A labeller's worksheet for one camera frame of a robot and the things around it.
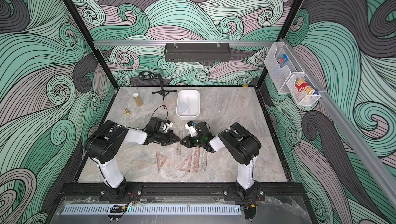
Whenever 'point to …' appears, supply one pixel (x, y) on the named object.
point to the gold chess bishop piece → (127, 111)
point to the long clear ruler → (203, 159)
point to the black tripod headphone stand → (148, 75)
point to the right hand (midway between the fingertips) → (182, 141)
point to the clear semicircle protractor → (183, 107)
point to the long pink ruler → (196, 159)
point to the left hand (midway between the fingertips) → (180, 139)
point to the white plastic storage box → (188, 104)
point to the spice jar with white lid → (137, 99)
